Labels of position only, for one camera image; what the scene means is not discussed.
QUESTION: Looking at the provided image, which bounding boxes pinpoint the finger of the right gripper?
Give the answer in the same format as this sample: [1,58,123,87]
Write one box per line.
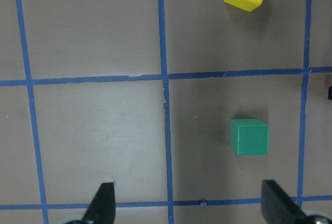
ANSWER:
[328,86,332,100]

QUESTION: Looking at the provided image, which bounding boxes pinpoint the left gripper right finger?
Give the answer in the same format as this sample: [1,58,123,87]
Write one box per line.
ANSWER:
[261,180,308,224]

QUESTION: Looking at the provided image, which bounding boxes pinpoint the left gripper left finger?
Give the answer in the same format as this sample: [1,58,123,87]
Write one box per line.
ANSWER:
[81,183,116,224]

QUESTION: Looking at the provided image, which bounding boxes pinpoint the green wooden block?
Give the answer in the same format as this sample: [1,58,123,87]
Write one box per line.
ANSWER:
[230,119,269,156]

